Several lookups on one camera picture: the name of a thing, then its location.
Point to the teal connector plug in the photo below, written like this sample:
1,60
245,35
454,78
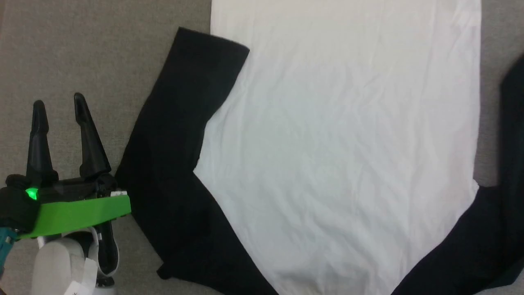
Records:
5,243

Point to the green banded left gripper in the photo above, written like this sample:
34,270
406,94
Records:
77,213

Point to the white paper tag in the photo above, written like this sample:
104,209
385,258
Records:
84,282

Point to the white and black raglan shirt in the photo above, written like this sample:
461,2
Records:
327,123

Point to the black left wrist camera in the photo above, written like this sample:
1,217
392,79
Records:
16,211

